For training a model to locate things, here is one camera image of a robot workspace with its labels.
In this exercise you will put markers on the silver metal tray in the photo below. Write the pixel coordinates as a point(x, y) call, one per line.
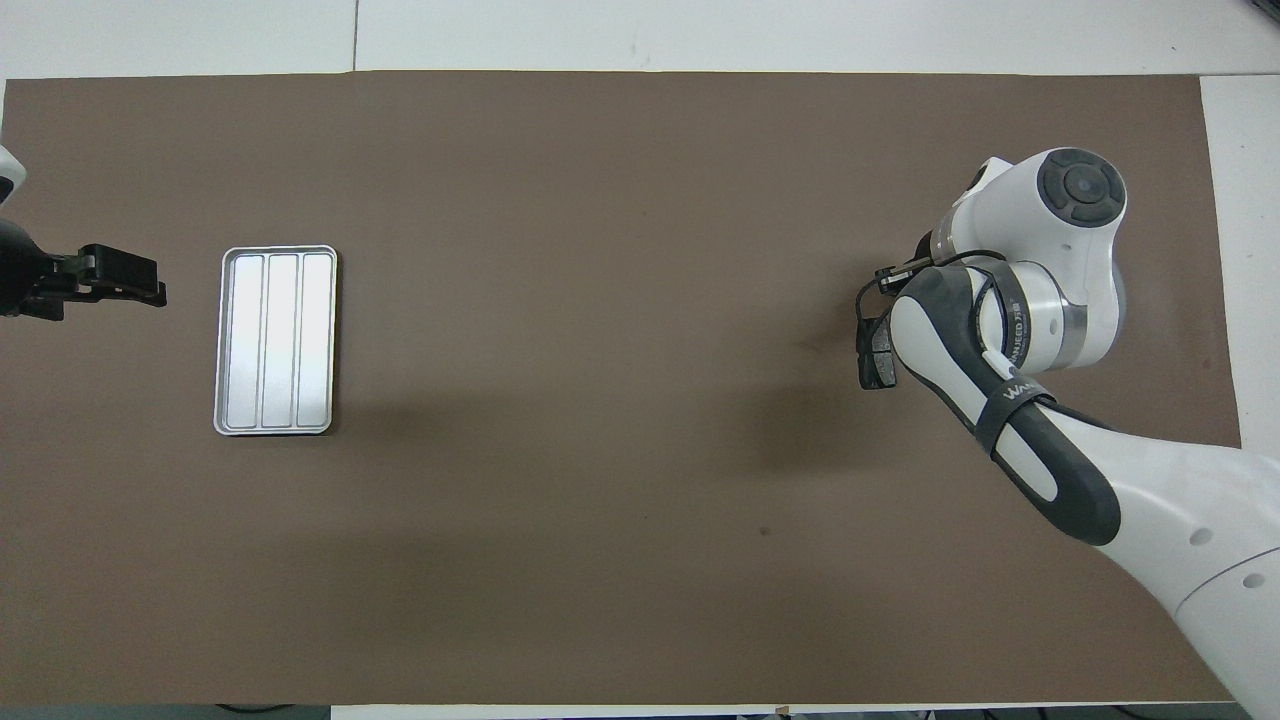
point(275, 340)

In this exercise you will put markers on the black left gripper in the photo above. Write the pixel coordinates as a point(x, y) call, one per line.
point(30, 270)

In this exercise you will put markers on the brown table mat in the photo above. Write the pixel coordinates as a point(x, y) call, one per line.
point(500, 550)

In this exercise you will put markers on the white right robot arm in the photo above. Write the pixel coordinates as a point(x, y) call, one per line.
point(1050, 250)

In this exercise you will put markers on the grey rectangular brake pad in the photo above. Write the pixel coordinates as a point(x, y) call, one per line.
point(872, 370)

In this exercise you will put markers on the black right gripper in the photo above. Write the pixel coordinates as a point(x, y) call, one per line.
point(930, 252)

